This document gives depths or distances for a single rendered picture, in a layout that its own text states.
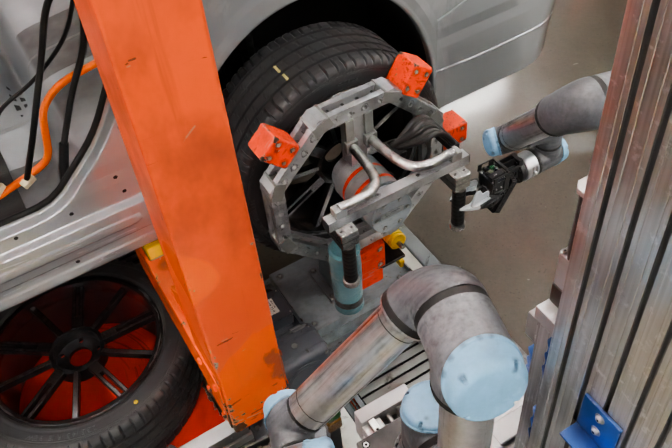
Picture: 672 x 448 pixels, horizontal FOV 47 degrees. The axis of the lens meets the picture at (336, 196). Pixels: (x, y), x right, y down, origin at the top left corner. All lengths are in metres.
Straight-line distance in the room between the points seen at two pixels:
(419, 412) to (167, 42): 0.78
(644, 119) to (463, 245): 2.25
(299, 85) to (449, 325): 1.01
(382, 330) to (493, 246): 1.93
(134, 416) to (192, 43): 1.22
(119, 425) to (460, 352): 1.32
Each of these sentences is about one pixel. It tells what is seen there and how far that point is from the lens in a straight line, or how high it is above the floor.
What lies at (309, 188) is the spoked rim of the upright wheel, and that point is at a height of 0.80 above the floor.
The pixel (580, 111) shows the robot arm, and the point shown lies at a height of 1.27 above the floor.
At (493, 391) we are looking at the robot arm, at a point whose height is 1.41.
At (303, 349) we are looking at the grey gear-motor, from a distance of 2.33.
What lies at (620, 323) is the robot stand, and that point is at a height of 1.47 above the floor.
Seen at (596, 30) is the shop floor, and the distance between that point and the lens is 4.28.
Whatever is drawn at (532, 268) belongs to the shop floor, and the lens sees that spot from 3.05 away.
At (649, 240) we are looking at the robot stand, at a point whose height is 1.64.
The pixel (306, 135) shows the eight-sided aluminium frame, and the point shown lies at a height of 1.09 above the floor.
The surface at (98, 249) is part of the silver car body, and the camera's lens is 2.17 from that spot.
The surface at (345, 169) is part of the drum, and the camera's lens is 2.08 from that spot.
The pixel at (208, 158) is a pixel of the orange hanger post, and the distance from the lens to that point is 1.39.
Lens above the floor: 2.34
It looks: 45 degrees down
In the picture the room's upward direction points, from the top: 6 degrees counter-clockwise
